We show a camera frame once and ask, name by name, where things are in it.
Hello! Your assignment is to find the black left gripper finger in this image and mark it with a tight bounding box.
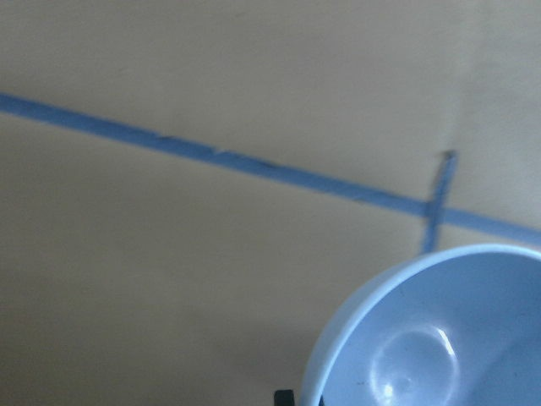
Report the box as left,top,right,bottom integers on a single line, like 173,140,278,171
273,389,294,406

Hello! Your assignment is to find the blue bowl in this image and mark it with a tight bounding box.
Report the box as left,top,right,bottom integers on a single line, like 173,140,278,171
299,244,540,405

